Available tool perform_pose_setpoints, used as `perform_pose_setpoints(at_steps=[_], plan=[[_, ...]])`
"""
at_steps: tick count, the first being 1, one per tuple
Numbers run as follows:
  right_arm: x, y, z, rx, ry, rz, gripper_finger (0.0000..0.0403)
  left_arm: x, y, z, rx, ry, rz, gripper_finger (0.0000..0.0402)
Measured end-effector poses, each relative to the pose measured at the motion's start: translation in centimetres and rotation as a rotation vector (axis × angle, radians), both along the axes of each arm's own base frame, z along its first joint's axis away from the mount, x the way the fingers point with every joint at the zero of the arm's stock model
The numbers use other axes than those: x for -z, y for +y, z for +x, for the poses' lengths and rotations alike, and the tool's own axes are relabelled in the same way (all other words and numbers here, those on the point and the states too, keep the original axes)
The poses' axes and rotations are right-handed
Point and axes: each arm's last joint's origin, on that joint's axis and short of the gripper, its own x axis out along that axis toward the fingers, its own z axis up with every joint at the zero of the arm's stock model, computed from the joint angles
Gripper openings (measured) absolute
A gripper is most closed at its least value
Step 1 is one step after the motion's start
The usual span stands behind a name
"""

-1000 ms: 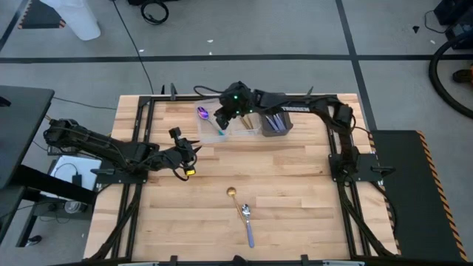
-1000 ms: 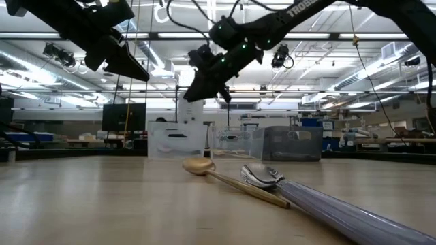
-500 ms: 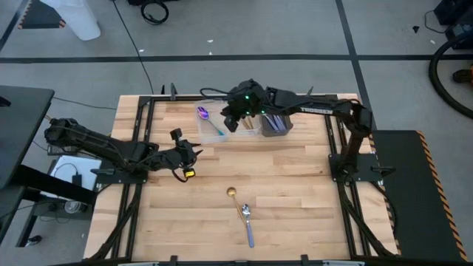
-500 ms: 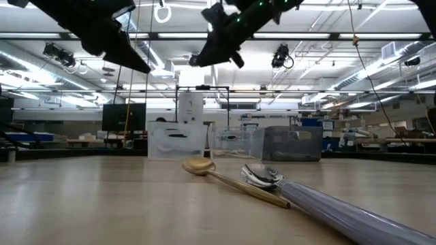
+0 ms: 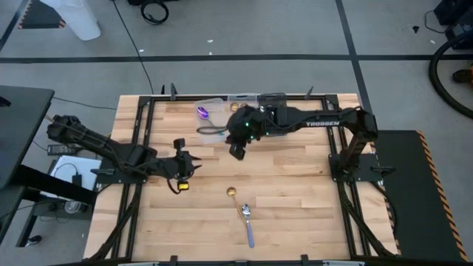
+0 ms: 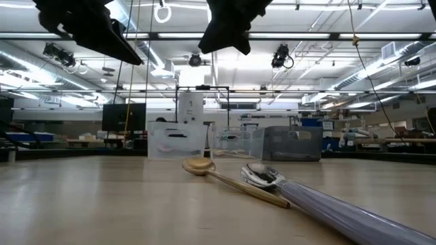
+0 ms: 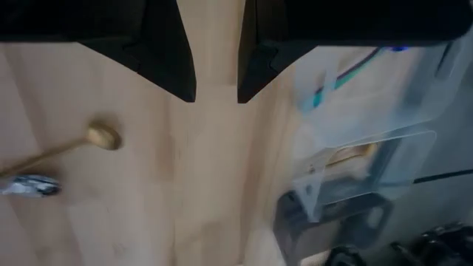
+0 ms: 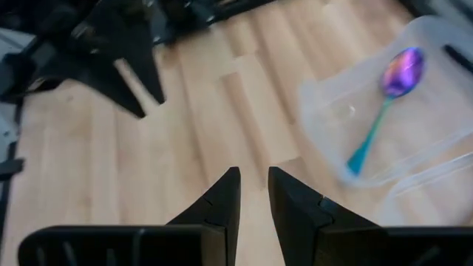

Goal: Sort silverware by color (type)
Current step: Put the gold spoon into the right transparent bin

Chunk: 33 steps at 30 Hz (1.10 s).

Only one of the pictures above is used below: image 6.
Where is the white panel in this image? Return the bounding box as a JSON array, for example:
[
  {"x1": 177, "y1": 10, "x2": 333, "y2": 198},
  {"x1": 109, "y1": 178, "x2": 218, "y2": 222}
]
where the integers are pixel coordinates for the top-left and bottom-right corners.
[{"x1": 178, "y1": 92, "x2": 204, "y2": 124}]

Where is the overhead light bar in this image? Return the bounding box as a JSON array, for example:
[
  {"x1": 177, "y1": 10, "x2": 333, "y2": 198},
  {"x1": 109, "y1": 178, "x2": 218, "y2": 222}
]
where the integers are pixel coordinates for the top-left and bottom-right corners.
[{"x1": 0, "y1": 31, "x2": 436, "y2": 41}]

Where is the silver ventilation duct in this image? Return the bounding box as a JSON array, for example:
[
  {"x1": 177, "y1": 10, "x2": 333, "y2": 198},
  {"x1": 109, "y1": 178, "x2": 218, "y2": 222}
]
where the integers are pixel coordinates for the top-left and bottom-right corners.
[
  {"x1": 332, "y1": 40, "x2": 436, "y2": 91},
  {"x1": 0, "y1": 39, "x2": 116, "y2": 105}
]

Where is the wooden table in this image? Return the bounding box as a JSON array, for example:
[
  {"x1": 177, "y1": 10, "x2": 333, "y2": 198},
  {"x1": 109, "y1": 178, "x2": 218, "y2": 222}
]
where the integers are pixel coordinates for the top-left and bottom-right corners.
[{"x1": 384, "y1": 137, "x2": 436, "y2": 144}]

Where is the frosted plastic bin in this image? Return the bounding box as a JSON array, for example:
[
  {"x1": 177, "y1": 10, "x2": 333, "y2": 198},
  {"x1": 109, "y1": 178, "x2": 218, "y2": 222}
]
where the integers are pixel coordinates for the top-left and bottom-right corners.
[{"x1": 146, "y1": 121, "x2": 208, "y2": 161}]

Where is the white vent unit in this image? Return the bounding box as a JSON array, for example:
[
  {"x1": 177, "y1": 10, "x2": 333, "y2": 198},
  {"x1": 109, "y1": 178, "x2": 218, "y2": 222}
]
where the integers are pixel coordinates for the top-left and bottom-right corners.
[{"x1": 381, "y1": 41, "x2": 406, "y2": 61}]

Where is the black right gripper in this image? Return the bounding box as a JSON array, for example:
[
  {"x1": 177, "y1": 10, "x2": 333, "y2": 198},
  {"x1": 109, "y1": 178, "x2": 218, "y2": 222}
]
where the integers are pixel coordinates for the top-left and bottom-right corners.
[{"x1": 199, "y1": 0, "x2": 273, "y2": 56}]

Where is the long black cable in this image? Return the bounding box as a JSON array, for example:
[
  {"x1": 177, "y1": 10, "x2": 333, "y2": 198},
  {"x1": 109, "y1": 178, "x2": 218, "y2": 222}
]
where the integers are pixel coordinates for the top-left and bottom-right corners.
[{"x1": 114, "y1": 0, "x2": 134, "y2": 105}]

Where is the clear plastic bin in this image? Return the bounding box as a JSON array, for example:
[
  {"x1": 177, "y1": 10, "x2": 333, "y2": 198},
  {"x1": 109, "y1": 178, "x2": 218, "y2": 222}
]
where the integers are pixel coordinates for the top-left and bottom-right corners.
[{"x1": 207, "y1": 126, "x2": 266, "y2": 161}]

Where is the black desk monitor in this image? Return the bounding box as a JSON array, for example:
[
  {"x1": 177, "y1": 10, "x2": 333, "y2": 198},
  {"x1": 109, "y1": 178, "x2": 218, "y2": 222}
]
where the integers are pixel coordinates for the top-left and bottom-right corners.
[{"x1": 0, "y1": 97, "x2": 15, "y2": 130}]

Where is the white cable loop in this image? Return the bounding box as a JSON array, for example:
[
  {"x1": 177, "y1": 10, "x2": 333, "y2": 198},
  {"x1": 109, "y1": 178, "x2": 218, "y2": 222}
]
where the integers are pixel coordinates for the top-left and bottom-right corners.
[{"x1": 153, "y1": 0, "x2": 172, "y2": 24}]

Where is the black stand frame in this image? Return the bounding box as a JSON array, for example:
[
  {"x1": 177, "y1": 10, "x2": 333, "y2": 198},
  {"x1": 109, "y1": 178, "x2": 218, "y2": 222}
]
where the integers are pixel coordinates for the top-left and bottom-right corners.
[{"x1": 175, "y1": 85, "x2": 230, "y2": 127}]

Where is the grey plastic bin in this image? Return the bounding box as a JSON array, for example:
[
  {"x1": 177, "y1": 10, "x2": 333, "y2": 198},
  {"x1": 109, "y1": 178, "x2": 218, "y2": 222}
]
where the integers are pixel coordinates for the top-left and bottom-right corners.
[{"x1": 262, "y1": 125, "x2": 324, "y2": 163}]

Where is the black hanging cable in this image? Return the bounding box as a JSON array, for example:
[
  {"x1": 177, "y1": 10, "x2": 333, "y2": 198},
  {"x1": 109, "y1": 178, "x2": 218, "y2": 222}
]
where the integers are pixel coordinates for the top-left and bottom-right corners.
[{"x1": 346, "y1": 0, "x2": 409, "y2": 146}]

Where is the silver spoon lilac handle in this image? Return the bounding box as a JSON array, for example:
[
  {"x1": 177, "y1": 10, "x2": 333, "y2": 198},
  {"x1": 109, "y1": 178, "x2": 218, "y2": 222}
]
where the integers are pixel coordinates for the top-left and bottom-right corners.
[{"x1": 240, "y1": 162, "x2": 436, "y2": 245}]

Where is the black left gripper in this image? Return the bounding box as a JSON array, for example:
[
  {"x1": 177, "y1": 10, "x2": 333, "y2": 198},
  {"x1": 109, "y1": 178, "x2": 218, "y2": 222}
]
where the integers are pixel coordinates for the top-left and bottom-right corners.
[{"x1": 33, "y1": 0, "x2": 144, "y2": 66}]

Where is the blue storage bin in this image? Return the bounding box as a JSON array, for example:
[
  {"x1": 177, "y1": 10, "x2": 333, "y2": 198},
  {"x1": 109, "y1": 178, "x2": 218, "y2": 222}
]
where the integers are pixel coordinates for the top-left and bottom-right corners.
[{"x1": 0, "y1": 131, "x2": 55, "y2": 143}]

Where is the blue box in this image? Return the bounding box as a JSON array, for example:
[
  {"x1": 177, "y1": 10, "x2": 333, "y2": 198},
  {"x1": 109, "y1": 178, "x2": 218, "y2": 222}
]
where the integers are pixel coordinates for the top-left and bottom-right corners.
[{"x1": 300, "y1": 117, "x2": 335, "y2": 129}]

